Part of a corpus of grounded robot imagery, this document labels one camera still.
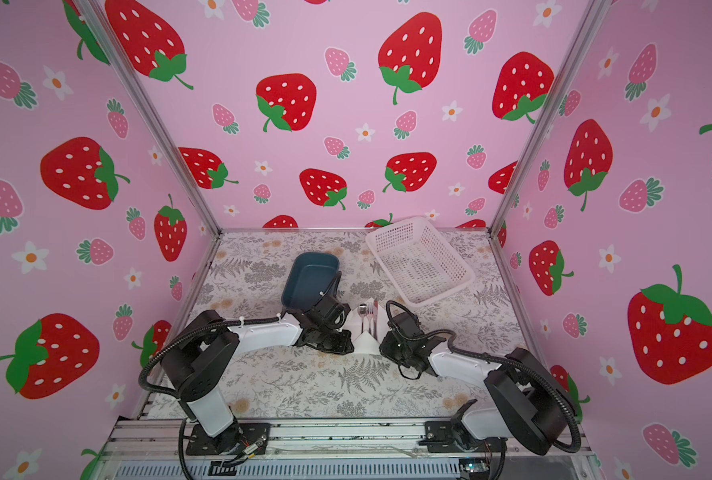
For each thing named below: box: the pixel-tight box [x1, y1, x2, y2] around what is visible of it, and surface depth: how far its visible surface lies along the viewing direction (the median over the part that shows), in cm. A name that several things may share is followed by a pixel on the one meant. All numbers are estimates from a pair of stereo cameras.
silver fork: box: [366, 297, 375, 336], surface depth 100 cm
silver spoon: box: [358, 303, 369, 334], surface depth 99 cm
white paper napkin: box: [345, 298, 390, 353], surface depth 92 cm
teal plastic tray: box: [281, 252, 340, 309], surface depth 109 cm
